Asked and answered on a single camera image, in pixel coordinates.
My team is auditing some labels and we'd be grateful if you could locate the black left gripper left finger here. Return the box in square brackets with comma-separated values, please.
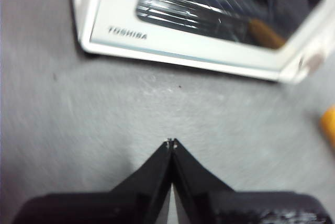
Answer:
[13, 138, 174, 224]

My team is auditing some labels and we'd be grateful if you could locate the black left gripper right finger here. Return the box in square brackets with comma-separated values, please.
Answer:
[171, 138, 333, 224]

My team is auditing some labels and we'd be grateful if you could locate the yellow corn cob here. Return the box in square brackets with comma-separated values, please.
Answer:
[320, 105, 335, 149]

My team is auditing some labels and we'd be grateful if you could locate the beige oven control knob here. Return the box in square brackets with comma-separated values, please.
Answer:
[298, 51, 326, 75]

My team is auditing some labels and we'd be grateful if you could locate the cream white Toshiba toaster oven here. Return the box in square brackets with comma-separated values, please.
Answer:
[68, 0, 335, 85]

